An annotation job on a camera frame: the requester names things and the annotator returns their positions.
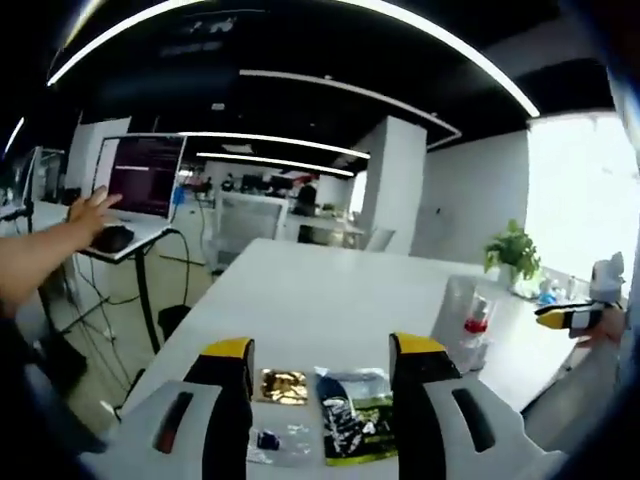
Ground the clear skincare sachet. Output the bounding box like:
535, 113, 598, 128
246, 423, 322, 465

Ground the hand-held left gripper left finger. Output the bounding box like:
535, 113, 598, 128
78, 336, 256, 480

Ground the white office desk row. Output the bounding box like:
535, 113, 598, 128
289, 212, 366, 249

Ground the black stool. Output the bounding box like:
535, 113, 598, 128
157, 304, 195, 342

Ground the black computer mouse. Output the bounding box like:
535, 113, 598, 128
93, 224, 136, 254

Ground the dark green skincare packet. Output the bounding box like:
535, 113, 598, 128
312, 366, 400, 460

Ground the white skincare tube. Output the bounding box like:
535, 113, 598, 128
442, 273, 480, 351

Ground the gold skincare sachet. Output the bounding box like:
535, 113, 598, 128
253, 368, 310, 407

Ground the white frosted partition panel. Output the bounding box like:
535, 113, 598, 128
216, 193, 291, 274

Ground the white standing side desk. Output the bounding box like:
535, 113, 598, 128
74, 212, 177, 351

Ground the long curved ceiling light strip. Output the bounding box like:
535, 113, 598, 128
47, 0, 541, 119

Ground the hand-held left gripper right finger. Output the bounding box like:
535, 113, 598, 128
388, 331, 569, 480

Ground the white office chair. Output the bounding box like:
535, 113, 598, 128
366, 227, 397, 252

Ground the straight ceiling light strip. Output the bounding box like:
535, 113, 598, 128
196, 150, 357, 178
178, 129, 372, 160

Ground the potted green plant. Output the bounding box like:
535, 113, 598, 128
482, 218, 542, 292

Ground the person's left hand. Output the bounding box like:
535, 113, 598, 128
66, 183, 125, 252

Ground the person's right hand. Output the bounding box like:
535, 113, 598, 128
574, 305, 627, 351

